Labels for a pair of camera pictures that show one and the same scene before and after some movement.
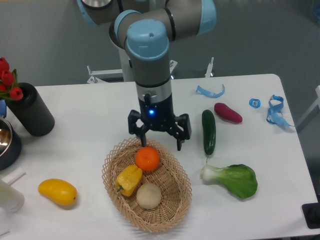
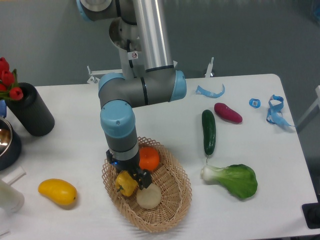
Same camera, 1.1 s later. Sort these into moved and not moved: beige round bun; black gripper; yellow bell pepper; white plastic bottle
Moved: black gripper
Not moved: beige round bun; white plastic bottle; yellow bell pepper
